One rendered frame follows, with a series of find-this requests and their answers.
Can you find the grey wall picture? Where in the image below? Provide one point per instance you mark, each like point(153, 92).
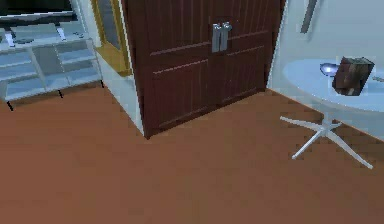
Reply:
point(308, 16)

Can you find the white round table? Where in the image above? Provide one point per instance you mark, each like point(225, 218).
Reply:
point(310, 83)

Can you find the dark brown wooden box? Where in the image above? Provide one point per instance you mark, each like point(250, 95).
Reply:
point(351, 76)

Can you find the dark remote control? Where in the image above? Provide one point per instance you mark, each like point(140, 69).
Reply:
point(23, 41)

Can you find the dark brown double door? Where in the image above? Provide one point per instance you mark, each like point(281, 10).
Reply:
point(186, 73)

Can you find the black television set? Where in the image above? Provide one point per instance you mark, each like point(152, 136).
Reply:
point(33, 13)

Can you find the shiny blue round object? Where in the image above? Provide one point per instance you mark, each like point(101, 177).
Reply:
point(328, 69)

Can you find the yellow framed doorway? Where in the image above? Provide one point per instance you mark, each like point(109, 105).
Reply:
point(113, 43)

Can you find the white shelf unit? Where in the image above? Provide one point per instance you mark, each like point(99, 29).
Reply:
point(50, 63)

